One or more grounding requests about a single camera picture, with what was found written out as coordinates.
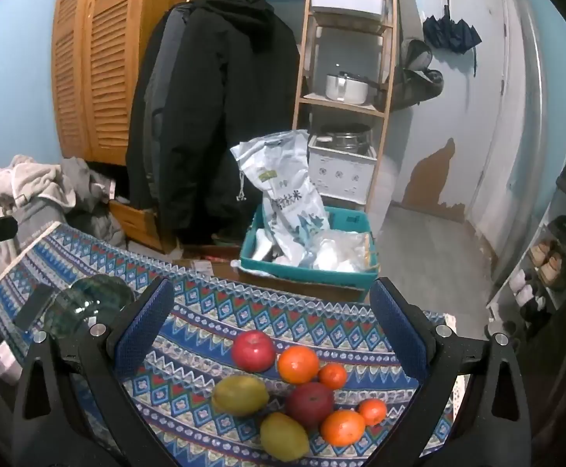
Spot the small tangerine front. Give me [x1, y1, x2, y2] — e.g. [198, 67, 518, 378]
[358, 399, 387, 427]

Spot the small tangerine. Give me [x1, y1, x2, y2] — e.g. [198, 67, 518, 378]
[358, 399, 387, 427]
[318, 363, 347, 390]

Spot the large orange front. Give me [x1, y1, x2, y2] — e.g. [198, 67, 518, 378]
[320, 409, 366, 447]

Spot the large orange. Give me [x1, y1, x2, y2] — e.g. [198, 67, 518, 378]
[320, 409, 366, 447]
[277, 346, 320, 385]

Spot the dark red apple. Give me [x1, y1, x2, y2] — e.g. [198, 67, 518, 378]
[285, 382, 335, 429]

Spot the yellow mango front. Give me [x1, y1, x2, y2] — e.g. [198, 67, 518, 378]
[260, 412, 311, 462]

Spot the pile of grey clothes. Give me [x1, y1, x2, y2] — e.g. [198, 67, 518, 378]
[0, 155, 126, 275]

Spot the black smartphone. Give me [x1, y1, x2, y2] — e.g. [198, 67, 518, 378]
[14, 284, 56, 331]

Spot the dark glass fruit plate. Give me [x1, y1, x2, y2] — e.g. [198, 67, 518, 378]
[43, 274, 135, 339]

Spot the wooden drawer box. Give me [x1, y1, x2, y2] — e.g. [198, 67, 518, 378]
[109, 200, 165, 253]

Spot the patterned blue tablecloth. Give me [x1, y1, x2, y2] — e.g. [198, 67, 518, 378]
[0, 223, 418, 466]

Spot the shoe rack with shoes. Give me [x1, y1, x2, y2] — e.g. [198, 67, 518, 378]
[485, 158, 566, 344]

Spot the clear plastic bag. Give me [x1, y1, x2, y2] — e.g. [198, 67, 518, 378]
[306, 229, 376, 273]

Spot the wooden louvered wardrobe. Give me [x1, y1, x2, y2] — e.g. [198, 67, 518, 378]
[52, 0, 183, 165]

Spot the teal plastic crate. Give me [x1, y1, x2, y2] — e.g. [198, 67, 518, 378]
[239, 203, 380, 303]

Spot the black hanging coat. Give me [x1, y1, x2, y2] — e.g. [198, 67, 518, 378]
[126, 0, 299, 246]

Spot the white rice bag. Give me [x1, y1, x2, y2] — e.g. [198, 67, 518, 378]
[230, 130, 329, 268]

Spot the white door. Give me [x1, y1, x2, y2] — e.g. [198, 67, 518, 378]
[462, 0, 527, 271]

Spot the white patterned storage box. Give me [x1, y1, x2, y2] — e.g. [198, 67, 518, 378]
[308, 136, 377, 205]

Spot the dark bag on hook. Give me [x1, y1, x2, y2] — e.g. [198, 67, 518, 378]
[391, 39, 445, 112]

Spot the white cooking pot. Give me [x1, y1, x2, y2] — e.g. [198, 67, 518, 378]
[325, 73, 369, 105]

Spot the dark folded umbrella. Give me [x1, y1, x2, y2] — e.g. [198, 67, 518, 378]
[422, 4, 483, 74]

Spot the wooden shelf rack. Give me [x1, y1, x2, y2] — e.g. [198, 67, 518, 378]
[292, 0, 398, 211]

